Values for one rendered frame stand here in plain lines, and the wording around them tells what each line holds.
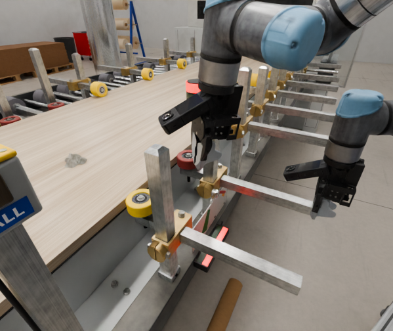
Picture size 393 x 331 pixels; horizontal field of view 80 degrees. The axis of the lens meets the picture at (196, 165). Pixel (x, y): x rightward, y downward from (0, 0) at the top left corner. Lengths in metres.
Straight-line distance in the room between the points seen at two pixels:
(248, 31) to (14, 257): 0.39
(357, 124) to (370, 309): 1.28
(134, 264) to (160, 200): 0.40
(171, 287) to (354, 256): 1.42
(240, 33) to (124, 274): 0.73
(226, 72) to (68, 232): 0.48
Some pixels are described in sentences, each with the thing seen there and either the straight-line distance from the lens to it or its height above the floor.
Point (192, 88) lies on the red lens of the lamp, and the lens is 0.62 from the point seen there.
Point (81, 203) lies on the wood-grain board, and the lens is 0.69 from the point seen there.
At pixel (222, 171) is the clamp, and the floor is 0.87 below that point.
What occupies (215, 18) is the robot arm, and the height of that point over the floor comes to 1.31.
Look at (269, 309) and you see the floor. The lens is 1.51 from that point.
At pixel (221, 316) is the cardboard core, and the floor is 0.08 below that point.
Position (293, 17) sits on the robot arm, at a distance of 0.36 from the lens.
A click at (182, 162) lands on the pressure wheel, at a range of 0.78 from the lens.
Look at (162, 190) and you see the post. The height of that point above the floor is 1.02.
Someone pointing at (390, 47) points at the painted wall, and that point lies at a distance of 9.61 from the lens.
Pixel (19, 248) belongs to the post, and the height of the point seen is 1.11.
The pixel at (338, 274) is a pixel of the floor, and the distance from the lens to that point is 1.77.
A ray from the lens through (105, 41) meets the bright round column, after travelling 4.56.
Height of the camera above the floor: 1.32
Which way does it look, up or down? 33 degrees down
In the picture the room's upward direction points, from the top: straight up
